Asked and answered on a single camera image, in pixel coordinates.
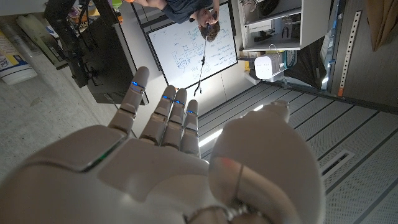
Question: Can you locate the ceiling light strip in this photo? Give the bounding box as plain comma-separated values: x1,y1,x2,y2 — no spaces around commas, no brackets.
198,104,265,149

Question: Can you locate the whiteboard with black frame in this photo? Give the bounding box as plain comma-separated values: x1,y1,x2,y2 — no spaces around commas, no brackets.
146,1,239,90

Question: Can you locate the black computer monitor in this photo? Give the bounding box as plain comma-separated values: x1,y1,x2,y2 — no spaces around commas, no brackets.
43,0,150,105

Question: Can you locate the seated person in dark shirt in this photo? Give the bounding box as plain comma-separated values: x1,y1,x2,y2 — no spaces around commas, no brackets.
133,0,221,43

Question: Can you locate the white wipes canister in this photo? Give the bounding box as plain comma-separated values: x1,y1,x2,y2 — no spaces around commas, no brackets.
0,29,38,86

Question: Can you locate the white shelf cabinet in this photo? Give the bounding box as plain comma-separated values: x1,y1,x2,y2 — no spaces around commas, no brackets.
238,0,332,52

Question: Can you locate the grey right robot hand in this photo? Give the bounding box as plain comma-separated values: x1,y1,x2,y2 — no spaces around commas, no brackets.
0,67,326,224

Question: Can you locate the white air purifier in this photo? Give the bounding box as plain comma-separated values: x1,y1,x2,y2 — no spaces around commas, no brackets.
254,53,285,80

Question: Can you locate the long grabber tool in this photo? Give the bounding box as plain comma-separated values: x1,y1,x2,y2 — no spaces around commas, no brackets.
193,23,212,97

